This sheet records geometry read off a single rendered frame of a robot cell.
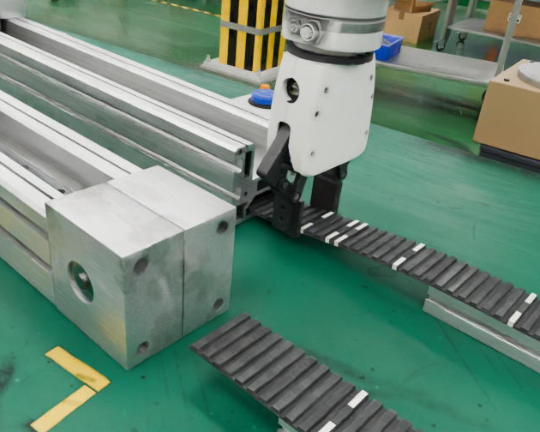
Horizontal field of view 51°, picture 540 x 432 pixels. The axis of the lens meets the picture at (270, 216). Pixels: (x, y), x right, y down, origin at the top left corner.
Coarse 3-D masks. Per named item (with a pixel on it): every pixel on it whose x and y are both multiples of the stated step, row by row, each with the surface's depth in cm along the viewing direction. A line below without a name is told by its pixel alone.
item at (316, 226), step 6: (324, 216) 56; (330, 216) 57; (336, 216) 56; (342, 216) 56; (312, 222) 55; (318, 222) 55; (324, 222) 55; (330, 222) 55; (336, 222) 56; (306, 228) 54; (312, 228) 54; (318, 228) 54; (324, 228) 54; (306, 234) 54; (312, 234) 53
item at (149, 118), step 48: (0, 48) 78; (48, 48) 83; (96, 48) 78; (48, 96) 73; (96, 96) 66; (144, 96) 63; (192, 96) 65; (144, 144) 62; (192, 144) 58; (240, 144) 54; (240, 192) 56
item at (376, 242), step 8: (376, 232) 53; (384, 232) 53; (392, 232) 53; (368, 240) 52; (376, 240) 52; (384, 240) 52; (392, 240) 52; (352, 248) 50; (360, 248) 50; (368, 248) 50; (376, 248) 51; (368, 256) 49
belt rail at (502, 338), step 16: (432, 288) 47; (432, 304) 47; (448, 304) 46; (464, 304) 45; (448, 320) 47; (464, 320) 46; (480, 320) 45; (496, 320) 44; (480, 336) 45; (496, 336) 44; (512, 336) 43; (528, 336) 42; (512, 352) 44; (528, 352) 43
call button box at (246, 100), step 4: (244, 96) 74; (248, 96) 74; (236, 100) 72; (240, 100) 73; (244, 100) 73; (248, 100) 72; (252, 100) 72; (244, 104) 72; (248, 104) 72; (252, 104) 71; (256, 104) 71; (260, 104) 71; (256, 108) 71; (260, 108) 71; (264, 108) 71; (268, 108) 71; (264, 112) 70; (268, 112) 70
